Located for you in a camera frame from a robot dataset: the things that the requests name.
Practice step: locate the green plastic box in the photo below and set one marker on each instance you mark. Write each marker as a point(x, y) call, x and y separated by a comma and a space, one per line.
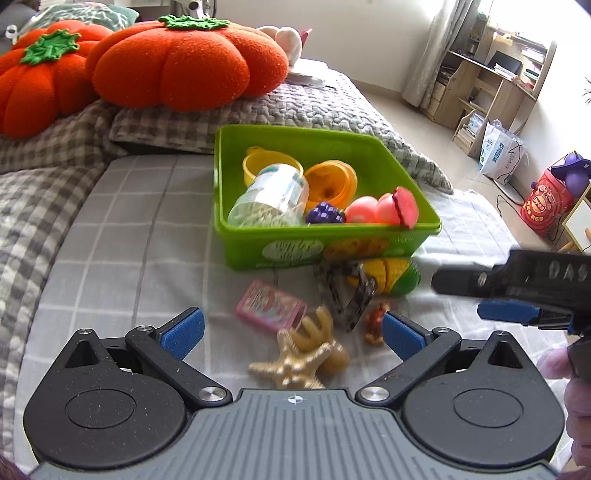
point(369, 152)

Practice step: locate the pink card box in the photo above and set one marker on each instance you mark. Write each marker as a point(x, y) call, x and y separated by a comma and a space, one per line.
point(268, 304)

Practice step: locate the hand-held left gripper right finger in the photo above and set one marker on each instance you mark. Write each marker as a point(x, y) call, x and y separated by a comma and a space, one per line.
point(401, 334)

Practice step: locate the small orange figurine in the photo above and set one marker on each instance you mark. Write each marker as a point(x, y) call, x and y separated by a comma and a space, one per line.
point(376, 323)

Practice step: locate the purple toy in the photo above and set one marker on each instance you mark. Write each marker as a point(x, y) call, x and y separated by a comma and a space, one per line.
point(575, 173)

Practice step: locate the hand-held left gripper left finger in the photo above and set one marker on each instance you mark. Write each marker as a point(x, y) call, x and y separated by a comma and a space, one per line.
point(182, 332)

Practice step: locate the white plush toy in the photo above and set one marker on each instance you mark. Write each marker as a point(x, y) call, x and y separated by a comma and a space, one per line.
point(288, 41)

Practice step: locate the teal patterned cloth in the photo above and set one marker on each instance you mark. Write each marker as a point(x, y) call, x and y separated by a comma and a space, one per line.
point(92, 18)

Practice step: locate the white paper sheets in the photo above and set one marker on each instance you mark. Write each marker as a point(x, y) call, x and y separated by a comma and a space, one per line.
point(304, 74)

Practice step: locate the wooden desk with shelves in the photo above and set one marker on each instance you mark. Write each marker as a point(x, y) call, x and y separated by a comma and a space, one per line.
point(489, 87)

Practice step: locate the grey checked quilt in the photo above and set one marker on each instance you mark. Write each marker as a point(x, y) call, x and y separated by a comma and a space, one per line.
point(41, 207)

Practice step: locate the grey grid bed sheet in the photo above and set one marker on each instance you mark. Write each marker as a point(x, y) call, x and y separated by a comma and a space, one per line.
point(138, 240)

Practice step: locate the small orange pumpkin cushion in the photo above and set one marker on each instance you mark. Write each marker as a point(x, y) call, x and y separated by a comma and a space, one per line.
point(37, 87)

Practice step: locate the light grey curtain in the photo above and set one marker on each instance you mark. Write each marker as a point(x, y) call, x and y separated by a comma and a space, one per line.
point(438, 55)

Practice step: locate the black laptop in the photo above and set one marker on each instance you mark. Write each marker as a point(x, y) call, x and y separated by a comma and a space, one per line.
point(505, 62)

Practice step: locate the large orange pumpkin cushion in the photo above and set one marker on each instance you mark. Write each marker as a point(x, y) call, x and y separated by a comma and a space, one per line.
point(184, 64)

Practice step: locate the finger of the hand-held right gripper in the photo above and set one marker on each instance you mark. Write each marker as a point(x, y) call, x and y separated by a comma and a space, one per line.
point(508, 313)
point(461, 281)

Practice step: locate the yellow green toy corn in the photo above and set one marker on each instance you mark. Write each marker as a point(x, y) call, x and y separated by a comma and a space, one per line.
point(392, 274)

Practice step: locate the yellow toy cup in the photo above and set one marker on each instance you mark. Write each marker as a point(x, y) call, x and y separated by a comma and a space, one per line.
point(258, 161)

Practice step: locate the orange toy bowl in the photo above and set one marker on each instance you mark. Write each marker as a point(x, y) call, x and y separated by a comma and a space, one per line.
point(332, 177)

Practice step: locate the pink rubber octopus toy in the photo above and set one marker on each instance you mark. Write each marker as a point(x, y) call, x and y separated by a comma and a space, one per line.
point(364, 210)

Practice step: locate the clear cotton swab jar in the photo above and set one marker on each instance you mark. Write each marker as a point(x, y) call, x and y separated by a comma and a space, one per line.
point(272, 194)

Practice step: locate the white paper bag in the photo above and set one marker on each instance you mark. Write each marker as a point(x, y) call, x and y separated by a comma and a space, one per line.
point(498, 152)

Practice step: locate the purple toy grapes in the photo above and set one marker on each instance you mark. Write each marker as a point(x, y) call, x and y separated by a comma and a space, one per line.
point(323, 213)

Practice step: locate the white small table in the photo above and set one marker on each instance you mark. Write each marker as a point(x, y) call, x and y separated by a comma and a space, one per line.
point(579, 221)

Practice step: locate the amber rubber octopus toy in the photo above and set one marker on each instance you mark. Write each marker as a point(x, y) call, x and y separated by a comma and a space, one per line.
point(318, 330)

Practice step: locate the beige starfish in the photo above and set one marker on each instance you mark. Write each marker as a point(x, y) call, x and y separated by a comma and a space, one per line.
point(288, 364)

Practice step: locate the red snack bucket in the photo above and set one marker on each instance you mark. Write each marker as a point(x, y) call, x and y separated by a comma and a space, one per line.
point(547, 203)

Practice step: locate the person's right hand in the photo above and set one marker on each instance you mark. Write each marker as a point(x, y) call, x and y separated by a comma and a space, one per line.
point(579, 415)

